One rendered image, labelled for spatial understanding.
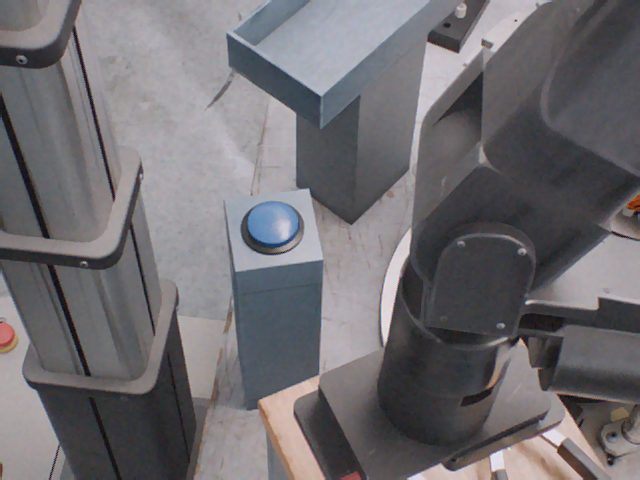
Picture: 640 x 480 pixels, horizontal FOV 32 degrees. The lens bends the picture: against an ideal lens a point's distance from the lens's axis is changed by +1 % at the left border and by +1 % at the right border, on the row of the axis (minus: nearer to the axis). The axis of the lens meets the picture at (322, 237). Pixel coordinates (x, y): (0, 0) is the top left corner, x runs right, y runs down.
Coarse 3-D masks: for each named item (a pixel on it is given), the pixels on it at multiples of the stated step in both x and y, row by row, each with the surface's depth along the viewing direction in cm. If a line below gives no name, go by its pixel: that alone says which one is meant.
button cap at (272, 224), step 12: (264, 204) 88; (276, 204) 88; (252, 216) 87; (264, 216) 87; (276, 216) 87; (288, 216) 87; (252, 228) 86; (264, 228) 86; (276, 228) 86; (288, 228) 86; (264, 240) 86; (276, 240) 86; (288, 240) 86
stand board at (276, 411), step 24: (312, 384) 77; (264, 408) 76; (288, 408) 76; (288, 432) 75; (576, 432) 75; (288, 456) 74; (312, 456) 74; (504, 456) 74; (528, 456) 74; (552, 456) 74
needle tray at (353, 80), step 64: (320, 0) 103; (384, 0) 103; (448, 0) 101; (256, 64) 95; (320, 64) 99; (384, 64) 98; (320, 128) 95; (384, 128) 110; (320, 192) 118; (384, 192) 121
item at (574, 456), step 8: (568, 440) 72; (560, 448) 72; (568, 448) 71; (576, 448) 71; (560, 456) 72; (568, 456) 72; (576, 456) 71; (584, 456) 71; (568, 464) 72; (576, 464) 71; (584, 464) 71; (592, 464) 71; (576, 472) 72; (584, 472) 71; (592, 472) 70; (600, 472) 70
